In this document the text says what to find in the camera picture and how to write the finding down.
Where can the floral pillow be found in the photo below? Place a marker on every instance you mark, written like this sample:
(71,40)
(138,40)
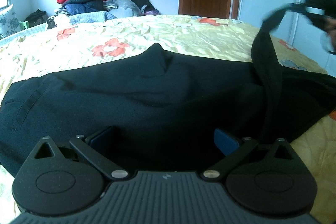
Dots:
(9,23)

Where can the black bag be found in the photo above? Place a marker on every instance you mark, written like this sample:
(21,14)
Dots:
(36,18)

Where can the black pants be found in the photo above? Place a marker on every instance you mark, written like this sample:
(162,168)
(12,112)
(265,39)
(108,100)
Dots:
(164,106)

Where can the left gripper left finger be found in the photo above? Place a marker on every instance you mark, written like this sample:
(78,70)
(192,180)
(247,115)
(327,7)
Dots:
(90,148)

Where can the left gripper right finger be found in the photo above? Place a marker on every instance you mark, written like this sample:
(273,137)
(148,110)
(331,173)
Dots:
(234,151)

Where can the yellow floral bedspread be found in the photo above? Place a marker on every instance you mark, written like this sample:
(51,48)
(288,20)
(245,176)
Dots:
(33,53)

